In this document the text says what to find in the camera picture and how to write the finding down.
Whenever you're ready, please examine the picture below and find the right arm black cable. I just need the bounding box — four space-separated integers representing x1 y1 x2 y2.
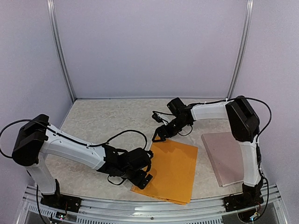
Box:
193 97 273 210

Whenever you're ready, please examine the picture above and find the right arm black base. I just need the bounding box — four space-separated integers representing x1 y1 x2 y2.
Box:
223 181 264 212

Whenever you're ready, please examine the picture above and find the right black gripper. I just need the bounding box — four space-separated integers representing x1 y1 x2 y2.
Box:
152 117 189 142

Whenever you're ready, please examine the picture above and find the aluminium frame post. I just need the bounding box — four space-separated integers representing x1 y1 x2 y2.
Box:
227 0 254 98
47 0 77 103

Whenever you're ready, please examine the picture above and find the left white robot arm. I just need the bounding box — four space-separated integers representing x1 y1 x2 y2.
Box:
12 114 153 208

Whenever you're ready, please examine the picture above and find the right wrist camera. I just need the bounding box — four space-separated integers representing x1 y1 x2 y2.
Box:
152 112 170 125

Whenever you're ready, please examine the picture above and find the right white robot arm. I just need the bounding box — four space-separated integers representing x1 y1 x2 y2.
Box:
152 96 261 187

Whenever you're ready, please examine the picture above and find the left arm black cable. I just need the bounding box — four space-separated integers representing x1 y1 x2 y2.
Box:
0 119 149 224

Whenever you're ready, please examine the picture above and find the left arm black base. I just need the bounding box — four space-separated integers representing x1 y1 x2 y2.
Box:
41 179 82 213

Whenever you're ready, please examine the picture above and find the orange folder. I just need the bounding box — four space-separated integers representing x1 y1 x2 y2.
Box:
131 140 198 205

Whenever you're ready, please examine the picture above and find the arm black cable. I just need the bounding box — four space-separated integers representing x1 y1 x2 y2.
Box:
193 97 273 210
0 119 149 224

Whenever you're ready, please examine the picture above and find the front aluminium rail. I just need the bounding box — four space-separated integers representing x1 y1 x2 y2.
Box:
22 184 287 224

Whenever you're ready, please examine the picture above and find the right aluminium frame post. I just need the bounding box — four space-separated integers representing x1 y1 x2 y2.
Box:
227 0 254 98

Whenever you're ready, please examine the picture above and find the left aluminium frame post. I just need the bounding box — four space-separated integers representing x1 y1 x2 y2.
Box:
47 0 77 103

